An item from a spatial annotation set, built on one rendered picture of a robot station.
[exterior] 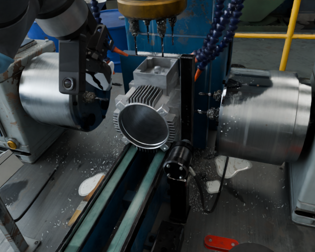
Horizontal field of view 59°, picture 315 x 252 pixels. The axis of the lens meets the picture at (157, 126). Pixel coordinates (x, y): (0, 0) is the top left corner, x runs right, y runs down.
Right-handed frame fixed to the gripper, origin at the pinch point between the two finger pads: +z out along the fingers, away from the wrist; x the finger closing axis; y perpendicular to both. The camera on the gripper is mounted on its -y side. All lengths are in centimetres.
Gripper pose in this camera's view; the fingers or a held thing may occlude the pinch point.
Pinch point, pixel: (104, 89)
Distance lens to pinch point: 68.6
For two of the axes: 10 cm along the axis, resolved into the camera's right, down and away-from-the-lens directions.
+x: -9.5, -1.4, 2.9
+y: 2.5, -9.0, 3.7
